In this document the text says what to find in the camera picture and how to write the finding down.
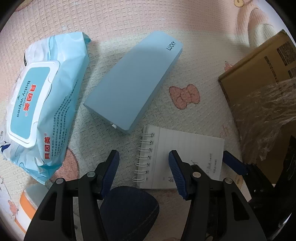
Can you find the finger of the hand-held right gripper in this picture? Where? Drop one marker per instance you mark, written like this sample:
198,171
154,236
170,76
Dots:
233,162

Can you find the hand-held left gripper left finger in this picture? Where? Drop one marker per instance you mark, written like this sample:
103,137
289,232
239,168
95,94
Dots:
111,170

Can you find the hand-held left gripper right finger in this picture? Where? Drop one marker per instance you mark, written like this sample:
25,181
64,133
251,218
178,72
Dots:
177,173

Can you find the white spiral notebook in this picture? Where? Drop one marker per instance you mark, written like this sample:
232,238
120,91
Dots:
185,148

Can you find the dark blue glasses case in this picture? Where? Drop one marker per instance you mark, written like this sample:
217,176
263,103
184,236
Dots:
131,208

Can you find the light blue pencil case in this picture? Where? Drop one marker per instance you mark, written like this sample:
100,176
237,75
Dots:
131,88

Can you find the orange and white box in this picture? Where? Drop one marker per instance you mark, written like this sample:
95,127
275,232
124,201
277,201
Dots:
30,199

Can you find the brown cardboard box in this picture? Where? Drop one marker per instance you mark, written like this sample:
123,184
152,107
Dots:
254,76

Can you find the light blue baby wipes pack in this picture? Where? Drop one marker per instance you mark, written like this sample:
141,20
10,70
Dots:
57,76

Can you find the pink cartoon printed blanket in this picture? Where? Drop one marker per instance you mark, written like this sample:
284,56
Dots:
138,20

